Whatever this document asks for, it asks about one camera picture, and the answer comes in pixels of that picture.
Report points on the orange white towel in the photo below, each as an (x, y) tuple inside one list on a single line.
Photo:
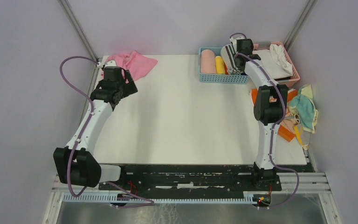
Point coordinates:
[(286, 129)]

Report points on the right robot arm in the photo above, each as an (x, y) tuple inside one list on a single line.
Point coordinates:
[(269, 111)]

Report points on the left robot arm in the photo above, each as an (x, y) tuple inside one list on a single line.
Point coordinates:
[(75, 162)]

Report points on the blue plastic basket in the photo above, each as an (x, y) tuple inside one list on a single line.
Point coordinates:
[(219, 78)]

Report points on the rolled peach towel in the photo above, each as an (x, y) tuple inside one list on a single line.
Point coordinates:
[(207, 62)]

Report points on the rolled yellow towel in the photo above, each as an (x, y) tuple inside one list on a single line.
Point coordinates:
[(220, 65)]

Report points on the crumpled pink towel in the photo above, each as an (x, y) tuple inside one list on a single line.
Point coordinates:
[(138, 65)]

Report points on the rolled striped towel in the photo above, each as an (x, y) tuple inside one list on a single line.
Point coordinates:
[(227, 53)]

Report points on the white folded cloth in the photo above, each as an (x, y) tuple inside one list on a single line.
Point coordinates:
[(275, 62)]

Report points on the pink plastic basket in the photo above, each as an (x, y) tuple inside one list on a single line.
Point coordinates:
[(287, 81)]

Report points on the light blue yellow towel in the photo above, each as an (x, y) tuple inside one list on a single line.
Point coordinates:
[(304, 110)]

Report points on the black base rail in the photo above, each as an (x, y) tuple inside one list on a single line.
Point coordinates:
[(197, 181)]

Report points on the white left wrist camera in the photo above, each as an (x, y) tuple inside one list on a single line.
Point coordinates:
[(110, 63)]

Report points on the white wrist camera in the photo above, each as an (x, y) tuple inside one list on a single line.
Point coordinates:
[(234, 43), (110, 63)]

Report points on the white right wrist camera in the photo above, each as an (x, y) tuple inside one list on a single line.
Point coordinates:
[(234, 43)]

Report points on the white cable duct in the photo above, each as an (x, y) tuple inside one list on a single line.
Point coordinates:
[(116, 197)]

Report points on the aluminium frame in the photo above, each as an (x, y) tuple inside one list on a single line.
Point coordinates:
[(174, 119)]

